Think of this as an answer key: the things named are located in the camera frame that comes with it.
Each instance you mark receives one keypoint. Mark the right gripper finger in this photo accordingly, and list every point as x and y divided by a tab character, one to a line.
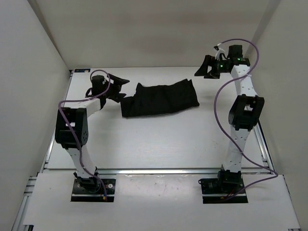
212	74
203	69

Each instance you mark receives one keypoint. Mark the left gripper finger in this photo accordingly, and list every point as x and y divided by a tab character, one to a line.
117	80
116	97

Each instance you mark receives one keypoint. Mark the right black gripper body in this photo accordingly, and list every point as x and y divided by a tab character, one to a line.
222	66

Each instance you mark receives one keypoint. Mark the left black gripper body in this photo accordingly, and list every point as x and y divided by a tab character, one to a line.
113	89

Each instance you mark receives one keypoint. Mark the black skirt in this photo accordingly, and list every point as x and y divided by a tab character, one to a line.
160	100

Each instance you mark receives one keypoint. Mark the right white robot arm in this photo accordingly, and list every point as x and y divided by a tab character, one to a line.
246	109

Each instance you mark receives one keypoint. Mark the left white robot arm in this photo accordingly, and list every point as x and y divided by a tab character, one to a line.
71	130

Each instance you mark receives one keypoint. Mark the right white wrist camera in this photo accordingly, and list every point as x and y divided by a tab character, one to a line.
220	53

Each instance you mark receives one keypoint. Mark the aluminium front rail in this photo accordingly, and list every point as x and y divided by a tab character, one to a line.
160	171

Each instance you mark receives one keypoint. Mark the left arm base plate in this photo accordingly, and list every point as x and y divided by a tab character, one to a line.
90	190

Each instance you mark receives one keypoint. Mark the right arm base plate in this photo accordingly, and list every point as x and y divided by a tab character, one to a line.
226	188

